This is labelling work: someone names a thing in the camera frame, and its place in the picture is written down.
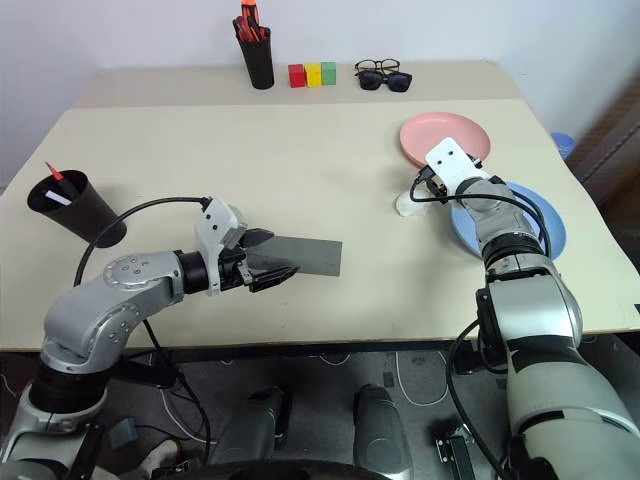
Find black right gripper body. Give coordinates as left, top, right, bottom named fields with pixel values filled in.
left=422, top=174, right=451, bottom=205

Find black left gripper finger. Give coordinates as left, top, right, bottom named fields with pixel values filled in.
left=243, top=227, right=275, bottom=248
left=245, top=264, right=300, bottom=295

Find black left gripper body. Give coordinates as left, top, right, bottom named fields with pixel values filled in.
left=218, top=229, right=255, bottom=293

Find white crumpled cloth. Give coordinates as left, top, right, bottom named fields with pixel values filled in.
left=395, top=189, right=430, bottom=219

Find pink plate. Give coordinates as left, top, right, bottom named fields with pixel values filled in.
left=398, top=111, right=493, bottom=170

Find blue plastic stool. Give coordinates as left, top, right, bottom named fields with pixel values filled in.
left=549, top=131, right=576, bottom=161

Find blue plate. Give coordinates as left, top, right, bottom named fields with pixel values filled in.
left=450, top=182, right=569, bottom=262

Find black sunglasses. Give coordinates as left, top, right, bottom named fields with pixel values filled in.
left=357, top=71, right=414, bottom=94

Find brown framed clear glasses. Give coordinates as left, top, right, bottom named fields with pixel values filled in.
left=354, top=58, right=403, bottom=76

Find dark grey rounded housing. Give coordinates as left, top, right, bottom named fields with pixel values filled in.
left=352, top=383, right=416, bottom=480
left=212, top=384, right=294, bottom=471

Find black tilted pen cup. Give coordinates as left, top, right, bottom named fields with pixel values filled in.
left=27, top=168, right=129, bottom=250

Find black upright pen holder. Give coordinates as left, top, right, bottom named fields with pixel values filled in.
left=236, top=35, right=276, bottom=91

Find small blue grey box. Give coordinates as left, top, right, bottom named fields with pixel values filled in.
left=108, top=418, right=139, bottom=449

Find red orange pen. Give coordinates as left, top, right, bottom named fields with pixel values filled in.
left=43, top=160, right=69, bottom=184

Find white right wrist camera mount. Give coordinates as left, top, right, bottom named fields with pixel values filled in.
left=424, top=136, right=494, bottom=197

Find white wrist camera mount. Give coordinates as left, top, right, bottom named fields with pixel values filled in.
left=424, top=136, right=494, bottom=197
left=193, top=198, right=250, bottom=297

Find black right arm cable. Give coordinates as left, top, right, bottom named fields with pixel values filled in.
left=409, top=167, right=554, bottom=261

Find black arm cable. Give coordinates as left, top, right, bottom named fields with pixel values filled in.
left=409, top=167, right=554, bottom=261
left=73, top=196, right=212, bottom=289

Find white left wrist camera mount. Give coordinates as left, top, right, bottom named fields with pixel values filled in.
left=193, top=198, right=250, bottom=297

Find black table frame bar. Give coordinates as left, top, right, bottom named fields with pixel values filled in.
left=119, top=339, right=481, bottom=364

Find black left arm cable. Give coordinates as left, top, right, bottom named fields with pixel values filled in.
left=73, top=196, right=212, bottom=289

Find white floor cable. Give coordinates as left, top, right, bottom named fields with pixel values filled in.
left=379, top=349, right=451, bottom=409

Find orange black handled screwdriver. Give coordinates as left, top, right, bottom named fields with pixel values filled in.
left=240, top=0, right=261, bottom=31

